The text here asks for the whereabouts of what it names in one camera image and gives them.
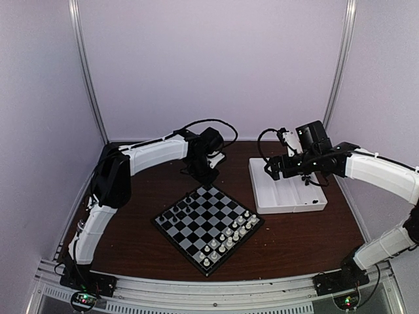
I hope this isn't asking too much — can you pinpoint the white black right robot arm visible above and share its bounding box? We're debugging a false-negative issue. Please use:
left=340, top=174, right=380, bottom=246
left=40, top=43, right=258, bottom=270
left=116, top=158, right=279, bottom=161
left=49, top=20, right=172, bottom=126
left=260, top=120, right=418, bottom=289

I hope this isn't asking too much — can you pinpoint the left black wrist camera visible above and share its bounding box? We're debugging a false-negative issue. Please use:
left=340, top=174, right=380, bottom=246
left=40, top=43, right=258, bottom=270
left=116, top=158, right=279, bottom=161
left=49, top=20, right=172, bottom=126
left=200, top=127, right=224, bottom=154

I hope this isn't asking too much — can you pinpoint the black white chessboard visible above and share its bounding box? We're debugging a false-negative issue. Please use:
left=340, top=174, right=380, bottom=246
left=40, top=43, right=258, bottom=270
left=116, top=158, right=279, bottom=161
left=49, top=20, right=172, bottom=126
left=151, top=185, right=264, bottom=277

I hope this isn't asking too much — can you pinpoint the aluminium frame post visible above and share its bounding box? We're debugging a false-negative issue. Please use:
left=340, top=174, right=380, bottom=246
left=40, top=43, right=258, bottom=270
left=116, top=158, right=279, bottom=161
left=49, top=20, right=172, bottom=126
left=323, top=0, right=357, bottom=130
left=68, top=0, right=109, bottom=145

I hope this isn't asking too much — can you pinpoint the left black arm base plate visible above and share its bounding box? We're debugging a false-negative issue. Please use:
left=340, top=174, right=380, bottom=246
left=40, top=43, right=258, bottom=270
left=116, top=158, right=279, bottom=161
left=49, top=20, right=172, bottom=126
left=60, top=260, right=117, bottom=297

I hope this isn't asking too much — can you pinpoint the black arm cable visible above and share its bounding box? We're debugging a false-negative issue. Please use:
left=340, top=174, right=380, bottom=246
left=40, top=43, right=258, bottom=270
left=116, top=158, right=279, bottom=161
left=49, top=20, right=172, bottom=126
left=173, top=118, right=239, bottom=151
left=257, top=128, right=328, bottom=187

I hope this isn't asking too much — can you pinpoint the white plastic divided tray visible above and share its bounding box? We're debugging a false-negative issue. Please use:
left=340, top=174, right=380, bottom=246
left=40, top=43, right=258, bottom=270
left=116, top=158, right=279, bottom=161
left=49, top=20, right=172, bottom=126
left=249, top=158, right=328, bottom=215

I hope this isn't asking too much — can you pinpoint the right aluminium frame post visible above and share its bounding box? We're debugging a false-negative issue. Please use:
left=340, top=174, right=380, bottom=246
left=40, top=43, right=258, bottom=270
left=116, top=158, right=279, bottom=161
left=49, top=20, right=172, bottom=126
left=323, top=0, right=357, bottom=130

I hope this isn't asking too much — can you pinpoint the pile of black chess pieces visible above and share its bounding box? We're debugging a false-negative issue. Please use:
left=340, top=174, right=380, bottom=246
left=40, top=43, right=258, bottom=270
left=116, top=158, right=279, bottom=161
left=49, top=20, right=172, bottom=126
left=301, top=176, right=319, bottom=204

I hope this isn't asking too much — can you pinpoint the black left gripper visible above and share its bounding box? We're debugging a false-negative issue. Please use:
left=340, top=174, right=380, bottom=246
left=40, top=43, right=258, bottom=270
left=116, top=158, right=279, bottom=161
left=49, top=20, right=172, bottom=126
left=187, top=155, right=220, bottom=186

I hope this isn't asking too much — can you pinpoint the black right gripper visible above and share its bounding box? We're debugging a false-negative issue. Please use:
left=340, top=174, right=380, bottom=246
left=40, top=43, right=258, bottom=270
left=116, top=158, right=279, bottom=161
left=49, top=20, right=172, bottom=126
left=265, top=150, right=320, bottom=181

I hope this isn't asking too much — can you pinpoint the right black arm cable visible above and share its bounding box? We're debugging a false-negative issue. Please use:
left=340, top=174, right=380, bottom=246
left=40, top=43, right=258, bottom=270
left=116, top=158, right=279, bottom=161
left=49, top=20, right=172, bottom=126
left=257, top=128, right=328, bottom=187

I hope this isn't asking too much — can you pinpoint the left aluminium frame post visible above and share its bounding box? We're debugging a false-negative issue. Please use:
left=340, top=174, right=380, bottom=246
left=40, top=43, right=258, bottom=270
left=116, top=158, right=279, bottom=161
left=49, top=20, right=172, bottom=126
left=68, top=0, right=109, bottom=145

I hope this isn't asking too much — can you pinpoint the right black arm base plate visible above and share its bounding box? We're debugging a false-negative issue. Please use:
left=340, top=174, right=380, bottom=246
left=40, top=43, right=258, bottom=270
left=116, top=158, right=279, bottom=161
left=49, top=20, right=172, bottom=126
left=313, top=258, right=370, bottom=296

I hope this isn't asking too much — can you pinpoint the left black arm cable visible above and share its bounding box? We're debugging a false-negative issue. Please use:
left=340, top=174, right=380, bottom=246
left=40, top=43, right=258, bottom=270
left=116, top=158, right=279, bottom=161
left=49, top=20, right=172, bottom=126
left=173, top=118, right=239, bottom=151

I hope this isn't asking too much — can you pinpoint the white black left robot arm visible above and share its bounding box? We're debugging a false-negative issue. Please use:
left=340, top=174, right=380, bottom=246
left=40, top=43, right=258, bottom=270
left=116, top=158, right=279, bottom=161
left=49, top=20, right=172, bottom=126
left=64, top=127, right=225, bottom=290

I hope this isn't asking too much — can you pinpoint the white chess piece row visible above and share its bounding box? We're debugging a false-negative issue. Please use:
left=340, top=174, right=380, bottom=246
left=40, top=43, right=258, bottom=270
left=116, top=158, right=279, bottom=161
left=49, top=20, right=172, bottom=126
left=193, top=210, right=263, bottom=272

